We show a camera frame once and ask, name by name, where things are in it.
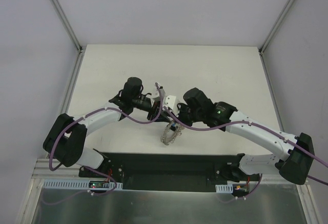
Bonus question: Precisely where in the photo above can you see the metal disc with keyrings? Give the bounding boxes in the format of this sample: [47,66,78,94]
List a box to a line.
[160,121,184,146]

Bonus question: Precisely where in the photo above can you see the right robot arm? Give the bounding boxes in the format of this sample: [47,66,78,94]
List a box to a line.
[177,101,314,185]

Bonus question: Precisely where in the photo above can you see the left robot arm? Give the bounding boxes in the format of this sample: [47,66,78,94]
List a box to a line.
[43,77,166,177]

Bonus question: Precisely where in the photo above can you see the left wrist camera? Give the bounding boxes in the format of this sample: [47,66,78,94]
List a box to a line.
[151,82,166,106]

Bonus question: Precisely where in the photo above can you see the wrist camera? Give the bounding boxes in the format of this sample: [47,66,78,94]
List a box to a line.
[151,82,166,106]
[163,95,179,115]

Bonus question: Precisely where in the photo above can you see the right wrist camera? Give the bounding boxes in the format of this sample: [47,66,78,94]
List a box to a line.
[163,95,179,115]

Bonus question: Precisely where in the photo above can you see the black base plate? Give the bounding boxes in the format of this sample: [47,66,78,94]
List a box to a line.
[76,152,259,191]

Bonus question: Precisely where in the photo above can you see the right cable duct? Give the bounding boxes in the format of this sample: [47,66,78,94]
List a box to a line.
[215,184,234,194]

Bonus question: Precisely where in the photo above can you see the cable duct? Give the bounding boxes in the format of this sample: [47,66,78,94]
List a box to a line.
[215,184,234,194]
[43,179,123,191]

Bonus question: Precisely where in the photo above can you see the left cable duct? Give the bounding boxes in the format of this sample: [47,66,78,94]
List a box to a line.
[43,179,123,191]

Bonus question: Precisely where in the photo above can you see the left aluminium frame post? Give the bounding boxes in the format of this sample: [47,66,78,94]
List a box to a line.
[49,0,84,53]

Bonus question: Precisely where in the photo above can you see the aluminium frame post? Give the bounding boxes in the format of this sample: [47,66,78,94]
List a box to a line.
[259,0,296,56]
[49,0,84,53]

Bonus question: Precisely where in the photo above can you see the right aluminium frame post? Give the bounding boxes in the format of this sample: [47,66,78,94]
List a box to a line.
[259,0,296,56]

